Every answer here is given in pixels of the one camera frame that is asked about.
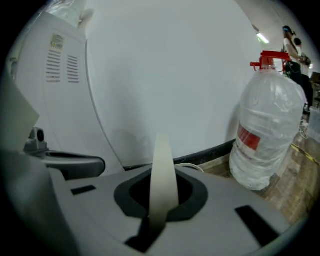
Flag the ceiling tube light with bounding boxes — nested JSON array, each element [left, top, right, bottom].
[[256, 31, 271, 45]]

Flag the clear plastic storage box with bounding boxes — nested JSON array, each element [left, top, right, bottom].
[[308, 104, 320, 143]]

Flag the black skirting board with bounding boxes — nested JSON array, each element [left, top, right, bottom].
[[123, 139, 238, 171]]

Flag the clear water jug on floor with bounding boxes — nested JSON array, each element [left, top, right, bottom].
[[228, 50, 308, 192]]

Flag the white cable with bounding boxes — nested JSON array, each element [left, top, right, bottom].
[[298, 119, 310, 140]]

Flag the white water dispenser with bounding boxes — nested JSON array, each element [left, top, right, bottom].
[[6, 9, 126, 173]]

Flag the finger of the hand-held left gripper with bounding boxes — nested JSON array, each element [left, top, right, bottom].
[[43, 149, 106, 181]]

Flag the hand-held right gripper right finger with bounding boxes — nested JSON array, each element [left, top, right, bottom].
[[149, 166, 308, 256]]

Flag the yellow black striped floor tape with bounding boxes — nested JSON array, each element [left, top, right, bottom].
[[290, 143, 320, 166]]

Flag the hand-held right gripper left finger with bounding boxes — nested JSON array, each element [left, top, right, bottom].
[[65, 166, 152, 256]]

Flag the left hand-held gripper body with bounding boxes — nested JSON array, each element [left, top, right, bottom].
[[23, 126, 51, 161]]

